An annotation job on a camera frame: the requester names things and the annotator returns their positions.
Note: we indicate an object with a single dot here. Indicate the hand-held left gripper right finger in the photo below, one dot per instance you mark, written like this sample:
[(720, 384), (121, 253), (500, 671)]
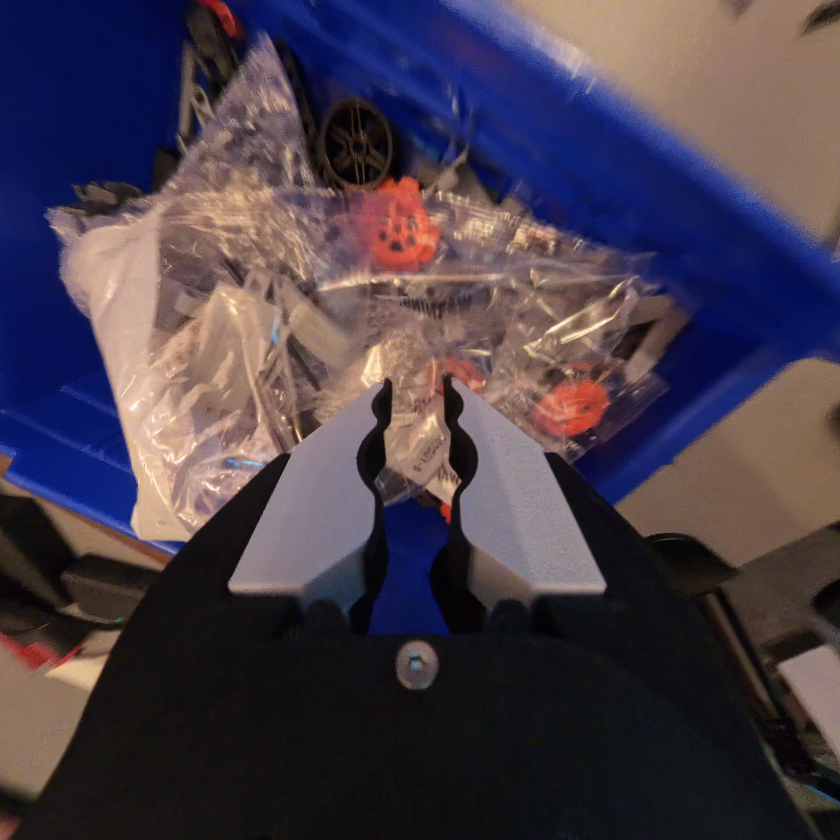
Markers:
[(531, 525)]

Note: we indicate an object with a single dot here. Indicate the blue plastic bin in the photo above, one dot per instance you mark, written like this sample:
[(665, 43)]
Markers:
[(590, 164)]

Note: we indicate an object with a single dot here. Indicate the black spoked wheel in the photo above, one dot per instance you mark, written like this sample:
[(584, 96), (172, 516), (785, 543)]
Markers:
[(358, 144)]

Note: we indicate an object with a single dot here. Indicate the black power adapter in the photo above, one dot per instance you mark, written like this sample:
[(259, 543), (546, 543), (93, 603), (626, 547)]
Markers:
[(108, 587)]

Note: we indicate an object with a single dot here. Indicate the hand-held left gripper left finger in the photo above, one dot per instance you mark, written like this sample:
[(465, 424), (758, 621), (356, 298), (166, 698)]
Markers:
[(308, 525)]

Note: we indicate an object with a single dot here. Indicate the clear plastic parts bag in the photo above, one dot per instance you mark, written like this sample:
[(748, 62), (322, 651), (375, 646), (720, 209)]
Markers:
[(197, 328)]

